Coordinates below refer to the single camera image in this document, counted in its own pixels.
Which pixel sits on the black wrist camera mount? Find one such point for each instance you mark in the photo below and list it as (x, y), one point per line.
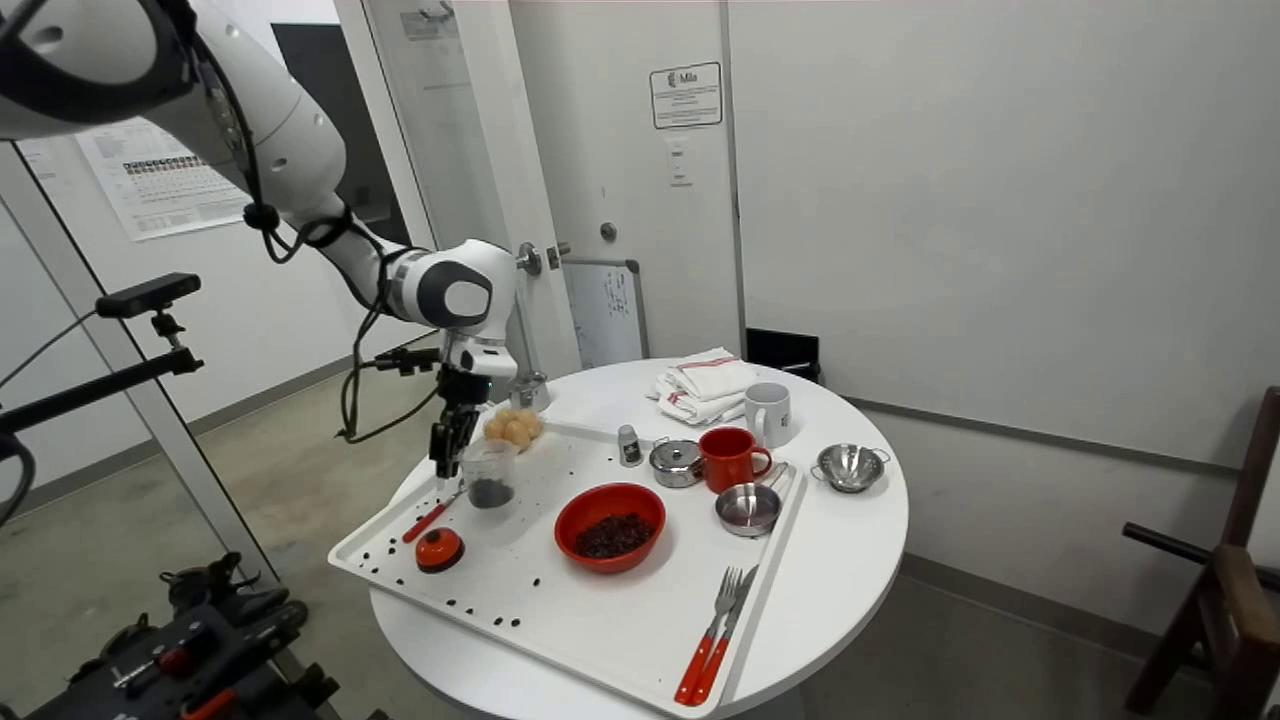
(404, 356)

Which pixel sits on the black bar camera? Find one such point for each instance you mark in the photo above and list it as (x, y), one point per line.
(145, 293)

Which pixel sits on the white wall sign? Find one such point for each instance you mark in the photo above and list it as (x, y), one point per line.
(687, 98)

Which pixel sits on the white red striped towel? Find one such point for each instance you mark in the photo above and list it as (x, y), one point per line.
(703, 382)

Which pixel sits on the dark window pane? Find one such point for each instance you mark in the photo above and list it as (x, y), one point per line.
(367, 144)

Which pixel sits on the clear plastic jar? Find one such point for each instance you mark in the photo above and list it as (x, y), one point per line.
(489, 479)

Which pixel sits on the red mug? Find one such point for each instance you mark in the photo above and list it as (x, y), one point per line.
(727, 462)

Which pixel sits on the small lidded steel dish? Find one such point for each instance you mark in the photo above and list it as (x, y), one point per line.
(672, 462)

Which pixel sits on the heap of dark beans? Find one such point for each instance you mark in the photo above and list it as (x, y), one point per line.
(609, 536)

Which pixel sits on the small metal shaker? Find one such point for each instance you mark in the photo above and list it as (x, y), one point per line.
(630, 446)

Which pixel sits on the steel pot with lid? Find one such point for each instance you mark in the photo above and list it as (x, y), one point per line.
(532, 392)

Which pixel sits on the bread piece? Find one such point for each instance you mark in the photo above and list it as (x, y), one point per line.
(521, 424)

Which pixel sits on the dark wooden chair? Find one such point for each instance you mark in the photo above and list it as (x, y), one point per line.
(1232, 613)

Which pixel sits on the aluminium frame bar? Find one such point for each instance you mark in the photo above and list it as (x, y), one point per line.
(182, 446)

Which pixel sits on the metal door lever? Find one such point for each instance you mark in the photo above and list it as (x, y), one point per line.
(601, 262)

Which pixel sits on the orange bowl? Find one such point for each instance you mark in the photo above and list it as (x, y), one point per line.
(569, 544)

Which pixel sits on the white plastic tray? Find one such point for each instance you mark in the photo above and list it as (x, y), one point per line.
(563, 625)

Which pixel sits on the black camera stand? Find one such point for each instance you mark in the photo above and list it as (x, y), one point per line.
(93, 386)

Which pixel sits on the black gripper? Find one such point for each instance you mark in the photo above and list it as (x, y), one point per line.
(465, 392)

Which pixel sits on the printed paper sheet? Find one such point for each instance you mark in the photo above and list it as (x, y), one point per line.
(161, 180)

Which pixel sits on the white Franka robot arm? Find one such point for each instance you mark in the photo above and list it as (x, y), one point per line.
(264, 120)

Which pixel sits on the small steel bowl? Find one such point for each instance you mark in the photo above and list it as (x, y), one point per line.
(745, 509)
(850, 466)

